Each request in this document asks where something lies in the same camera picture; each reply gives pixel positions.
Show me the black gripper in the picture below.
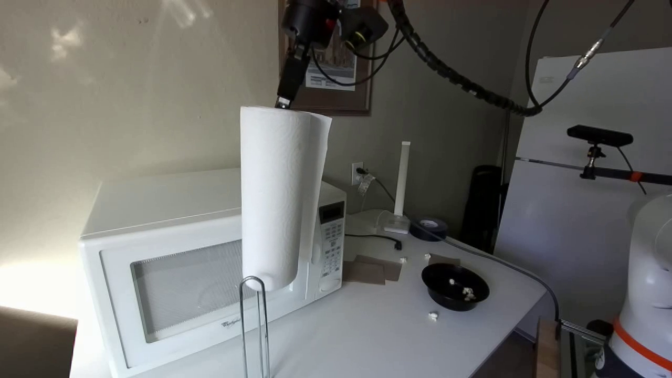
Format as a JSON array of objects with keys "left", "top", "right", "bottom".
[{"left": 273, "top": 0, "right": 339, "bottom": 111}]

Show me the white paper towel roll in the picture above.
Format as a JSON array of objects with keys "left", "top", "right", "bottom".
[{"left": 240, "top": 102, "right": 333, "bottom": 291}]

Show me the silver wire paper towel stand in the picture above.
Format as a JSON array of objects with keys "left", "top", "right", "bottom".
[{"left": 237, "top": 272, "right": 273, "bottom": 378}]

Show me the brown framed picture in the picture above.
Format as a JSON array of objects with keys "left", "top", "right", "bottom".
[{"left": 278, "top": 0, "right": 376, "bottom": 117}]

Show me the small black wrist box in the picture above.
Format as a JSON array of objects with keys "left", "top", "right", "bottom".
[{"left": 339, "top": 6, "right": 388, "bottom": 51}]

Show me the white microwave oven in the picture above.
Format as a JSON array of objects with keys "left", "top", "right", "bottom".
[{"left": 79, "top": 166, "right": 350, "bottom": 378}]

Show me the dark grey tape roll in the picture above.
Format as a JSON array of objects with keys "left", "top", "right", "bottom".
[{"left": 408, "top": 216, "right": 451, "bottom": 243}]

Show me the brown cardboard piece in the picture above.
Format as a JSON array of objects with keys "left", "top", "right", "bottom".
[{"left": 342, "top": 252, "right": 408, "bottom": 285}]

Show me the black speaker box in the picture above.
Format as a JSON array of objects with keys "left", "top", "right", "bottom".
[{"left": 459, "top": 163, "right": 509, "bottom": 256}]

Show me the black bowl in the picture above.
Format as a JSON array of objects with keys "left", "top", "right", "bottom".
[{"left": 419, "top": 260, "right": 491, "bottom": 312}]

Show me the white board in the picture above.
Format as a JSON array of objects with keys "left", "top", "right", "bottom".
[{"left": 491, "top": 45, "right": 672, "bottom": 339}]

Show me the grey metal object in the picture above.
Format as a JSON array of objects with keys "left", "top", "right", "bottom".
[{"left": 558, "top": 322, "right": 609, "bottom": 378}]

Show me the white post stand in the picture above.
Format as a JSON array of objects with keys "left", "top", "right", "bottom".
[{"left": 364, "top": 138, "right": 415, "bottom": 238}]

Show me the black corrugated cable conduit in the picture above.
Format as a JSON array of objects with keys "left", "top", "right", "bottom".
[{"left": 387, "top": 0, "right": 545, "bottom": 119}]

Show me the black power cable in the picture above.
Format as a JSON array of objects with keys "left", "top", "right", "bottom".
[{"left": 345, "top": 166, "right": 405, "bottom": 252}]

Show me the thin black cable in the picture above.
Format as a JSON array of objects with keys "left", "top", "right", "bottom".
[{"left": 523, "top": 0, "right": 554, "bottom": 113}]

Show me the black cable silver connector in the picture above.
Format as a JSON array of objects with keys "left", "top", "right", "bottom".
[{"left": 537, "top": 0, "right": 638, "bottom": 113}]

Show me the grey cable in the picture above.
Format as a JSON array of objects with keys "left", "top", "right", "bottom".
[{"left": 443, "top": 236, "right": 564, "bottom": 332}]

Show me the black bar camera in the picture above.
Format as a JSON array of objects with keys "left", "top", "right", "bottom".
[{"left": 564, "top": 124, "right": 637, "bottom": 166}]

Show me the black camera boom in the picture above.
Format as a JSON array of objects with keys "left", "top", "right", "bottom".
[{"left": 513, "top": 156, "right": 672, "bottom": 187}]

